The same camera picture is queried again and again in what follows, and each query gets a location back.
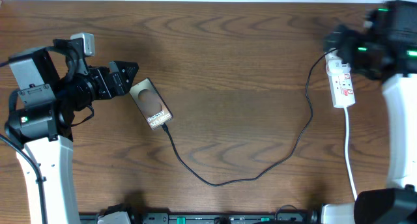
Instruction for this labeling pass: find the black charger cable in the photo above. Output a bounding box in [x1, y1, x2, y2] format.
[160, 48, 338, 188]

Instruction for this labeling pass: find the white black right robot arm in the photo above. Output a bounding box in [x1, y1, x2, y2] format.
[319, 0, 416, 223]

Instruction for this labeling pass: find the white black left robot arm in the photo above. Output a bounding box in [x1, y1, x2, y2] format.
[1, 33, 139, 223]

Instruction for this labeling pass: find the white power strip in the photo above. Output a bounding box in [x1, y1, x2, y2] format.
[325, 50, 356, 109]

